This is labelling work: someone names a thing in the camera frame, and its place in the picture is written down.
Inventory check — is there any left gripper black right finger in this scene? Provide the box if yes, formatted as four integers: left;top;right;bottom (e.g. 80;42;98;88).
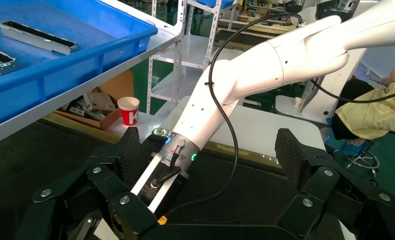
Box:
274;128;395;240

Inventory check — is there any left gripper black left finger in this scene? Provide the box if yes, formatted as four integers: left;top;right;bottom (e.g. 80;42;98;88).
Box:
13;126;159;240

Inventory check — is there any grey metal channel part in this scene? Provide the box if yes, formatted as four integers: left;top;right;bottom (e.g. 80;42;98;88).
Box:
0;20;78;56
0;44;17;76

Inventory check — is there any blue shoe cover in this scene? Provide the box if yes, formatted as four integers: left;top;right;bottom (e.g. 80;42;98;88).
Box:
324;134;372;157

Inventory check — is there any red and white paper cup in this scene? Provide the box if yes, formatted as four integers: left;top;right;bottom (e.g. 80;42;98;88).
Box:
116;96;141;127

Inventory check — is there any black tray with brass edges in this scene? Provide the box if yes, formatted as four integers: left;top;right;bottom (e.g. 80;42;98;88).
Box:
141;127;318;229

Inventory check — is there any grey metal brackets pile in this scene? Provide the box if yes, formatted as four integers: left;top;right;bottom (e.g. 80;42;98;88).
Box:
59;92;117;121

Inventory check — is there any person in yellow with phone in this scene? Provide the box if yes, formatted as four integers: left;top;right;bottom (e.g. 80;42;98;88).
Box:
329;44;395;142

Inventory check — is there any brown cardboard box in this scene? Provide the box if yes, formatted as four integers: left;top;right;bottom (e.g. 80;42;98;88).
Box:
53;69;135;131

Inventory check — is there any large blue plastic bin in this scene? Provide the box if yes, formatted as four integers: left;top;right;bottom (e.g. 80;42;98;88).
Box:
0;0;159;133

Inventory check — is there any white metal shelf rack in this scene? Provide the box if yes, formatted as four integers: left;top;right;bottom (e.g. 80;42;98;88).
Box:
146;0;248;115

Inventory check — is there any blue plastic crate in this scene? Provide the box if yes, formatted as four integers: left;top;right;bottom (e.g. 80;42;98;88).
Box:
197;0;238;9

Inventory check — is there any chrome ring stool base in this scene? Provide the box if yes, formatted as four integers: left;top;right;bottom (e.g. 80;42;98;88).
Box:
341;139;381;181

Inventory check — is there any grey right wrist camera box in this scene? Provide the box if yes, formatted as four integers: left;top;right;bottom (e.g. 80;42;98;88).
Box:
130;152;190;215

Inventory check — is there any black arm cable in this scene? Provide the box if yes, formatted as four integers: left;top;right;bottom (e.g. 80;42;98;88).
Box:
164;12;395;220

